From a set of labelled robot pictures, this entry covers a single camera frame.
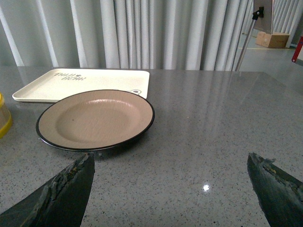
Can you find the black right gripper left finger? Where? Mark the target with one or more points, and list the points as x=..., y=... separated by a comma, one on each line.
x=60, y=202

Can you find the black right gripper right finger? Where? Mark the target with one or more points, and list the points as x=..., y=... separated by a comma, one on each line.
x=280, y=195

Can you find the brown plate with black rim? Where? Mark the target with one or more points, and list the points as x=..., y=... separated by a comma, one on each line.
x=95, y=120

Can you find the cream rectangular bear tray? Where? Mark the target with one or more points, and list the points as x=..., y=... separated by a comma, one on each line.
x=58, y=84

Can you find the yellow rimmed bamboo steamer basket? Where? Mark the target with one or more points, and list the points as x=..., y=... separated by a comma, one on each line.
x=5, y=117

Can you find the red metal stand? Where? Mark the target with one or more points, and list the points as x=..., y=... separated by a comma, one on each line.
x=297, y=56

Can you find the brown cardboard box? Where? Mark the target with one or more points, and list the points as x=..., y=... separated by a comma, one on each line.
x=275, y=40

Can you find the grey pleated curtain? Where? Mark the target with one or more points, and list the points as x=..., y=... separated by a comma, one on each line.
x=121, y=34

